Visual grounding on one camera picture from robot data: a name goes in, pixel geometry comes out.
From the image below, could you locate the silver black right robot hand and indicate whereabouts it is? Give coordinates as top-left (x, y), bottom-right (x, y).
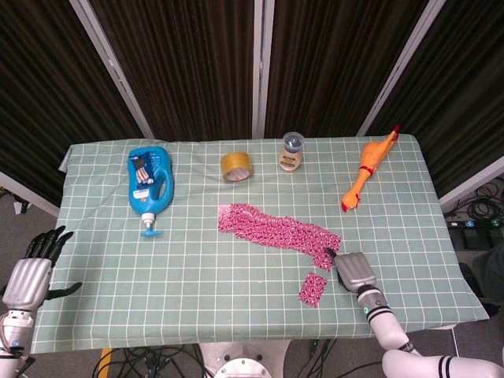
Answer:
top-left (324, 246), bottom-right (378, 295)

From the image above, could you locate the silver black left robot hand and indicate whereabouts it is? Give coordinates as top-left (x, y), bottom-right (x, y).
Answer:
top-left (2, 224), bottom-right (83, 312)

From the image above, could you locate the small pink patterned packet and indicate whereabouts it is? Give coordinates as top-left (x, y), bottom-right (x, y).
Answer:
top-left (297, 271), bottom-right (328, 307)

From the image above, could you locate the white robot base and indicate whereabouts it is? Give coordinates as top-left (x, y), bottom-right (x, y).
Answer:
top-left (198, 340), bottom-right (292, 378)

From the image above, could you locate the pink patterned cloth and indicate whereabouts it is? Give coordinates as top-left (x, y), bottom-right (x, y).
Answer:
top-left (217, 202), bottom-right (342, 272)

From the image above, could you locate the orange rubber chicken toy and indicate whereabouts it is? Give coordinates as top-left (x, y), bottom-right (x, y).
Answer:
top-left (340, 124), bottom-right (402, 213)

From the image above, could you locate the small clear lidded jar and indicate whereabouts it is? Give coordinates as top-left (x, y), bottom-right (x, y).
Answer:
top-left (278, 132), bottom-right (307, 172)

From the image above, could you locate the black power strip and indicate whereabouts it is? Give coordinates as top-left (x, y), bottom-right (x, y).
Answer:
top-left (446, 219), bottom-right (504, 230)

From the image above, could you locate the blue detergent pump bottle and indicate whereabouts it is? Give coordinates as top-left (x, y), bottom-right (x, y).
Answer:
top-left (126, 144), bottom-right (176, 239)

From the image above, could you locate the green checked tablecloth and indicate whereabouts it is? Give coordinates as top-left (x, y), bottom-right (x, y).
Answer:
top-left (30, 132), bottom-right (491, 354)

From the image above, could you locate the brown packing tape roll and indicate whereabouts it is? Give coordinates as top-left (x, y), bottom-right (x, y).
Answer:
top-left (220, 151), bottom-right (255, 184)

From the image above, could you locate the dark ribbed partition panel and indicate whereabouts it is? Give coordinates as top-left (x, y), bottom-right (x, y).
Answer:
top-left (90, 0), bottom-right (257, 141)
top-left (0, 0), bottom-right (145, 206)
top-left (365, 0), bottom-right (504, 198)
top-left (264, 0), bottom-right (428, 139)

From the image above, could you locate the white partition base rail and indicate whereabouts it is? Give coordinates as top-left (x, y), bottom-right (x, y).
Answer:
top-left (439, 155), bottom-right (504, 209)
top-left (0, 171), bottom-right (61, 218)

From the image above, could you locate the black floor cable tangle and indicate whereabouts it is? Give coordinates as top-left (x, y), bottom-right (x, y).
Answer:
top-left (92, 340), bottom-right (206, 378)
top-left (452, 179), bottom-right (504, 222)

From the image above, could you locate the white partition post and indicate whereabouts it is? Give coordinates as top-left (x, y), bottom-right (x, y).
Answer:
top-left (69, 0), bottom-right (154, 139)
top-left (357, 0), bottom-right (450, 137)
top-left (251, 0), bottom-right (276, 139)

